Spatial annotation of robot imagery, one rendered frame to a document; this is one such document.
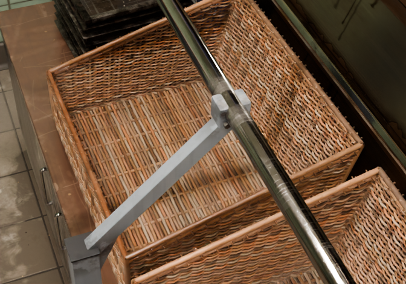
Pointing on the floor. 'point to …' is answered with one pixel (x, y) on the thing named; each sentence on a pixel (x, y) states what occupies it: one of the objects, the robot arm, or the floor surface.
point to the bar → (248, 138)
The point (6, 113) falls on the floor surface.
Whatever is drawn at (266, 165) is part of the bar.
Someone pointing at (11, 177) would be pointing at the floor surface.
